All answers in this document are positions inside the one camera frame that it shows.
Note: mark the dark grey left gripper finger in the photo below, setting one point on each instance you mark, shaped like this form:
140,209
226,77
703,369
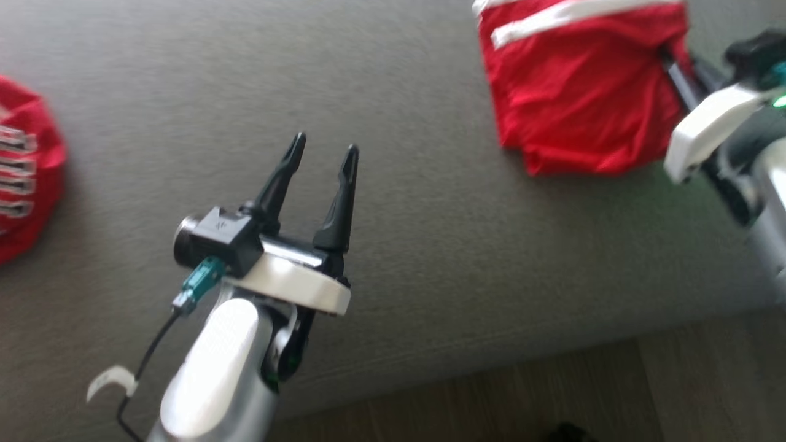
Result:
341,215
279,184

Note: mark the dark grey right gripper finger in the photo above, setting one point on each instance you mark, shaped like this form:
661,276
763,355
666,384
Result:
681,83
706,73

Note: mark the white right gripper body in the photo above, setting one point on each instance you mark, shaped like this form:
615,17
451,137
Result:
706,129

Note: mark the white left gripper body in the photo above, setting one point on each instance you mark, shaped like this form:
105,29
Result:
295,282

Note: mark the red basketball shorts white stripe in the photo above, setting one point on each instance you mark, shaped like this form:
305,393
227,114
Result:
583,92

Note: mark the red Bulls 23 jersey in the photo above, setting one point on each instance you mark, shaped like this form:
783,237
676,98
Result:
49,159

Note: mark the large grey sofa seat cushion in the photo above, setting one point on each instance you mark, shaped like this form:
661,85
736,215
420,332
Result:
399,215

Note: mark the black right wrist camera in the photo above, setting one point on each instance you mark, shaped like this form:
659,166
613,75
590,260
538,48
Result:
758,58

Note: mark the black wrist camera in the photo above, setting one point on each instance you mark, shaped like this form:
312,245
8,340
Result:
224,239
758,58

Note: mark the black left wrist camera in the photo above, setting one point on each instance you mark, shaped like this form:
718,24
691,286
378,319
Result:
224,239

